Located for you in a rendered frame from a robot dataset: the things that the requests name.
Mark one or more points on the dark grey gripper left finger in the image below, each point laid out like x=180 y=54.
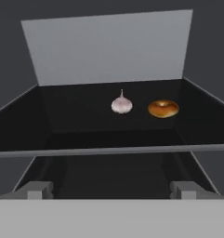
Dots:
x=36 y=189

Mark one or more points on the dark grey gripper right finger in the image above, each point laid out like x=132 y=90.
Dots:
x=187 y=189

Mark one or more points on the grey fridge shelf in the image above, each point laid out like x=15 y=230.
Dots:
x=110 y=151

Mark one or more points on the white garlic bulb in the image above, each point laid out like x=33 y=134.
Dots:
x=121 y=104

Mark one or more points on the dark grey fridge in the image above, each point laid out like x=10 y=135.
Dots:
x=110 y=102

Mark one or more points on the brown bagel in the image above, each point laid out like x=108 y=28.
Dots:
x=163 y=108

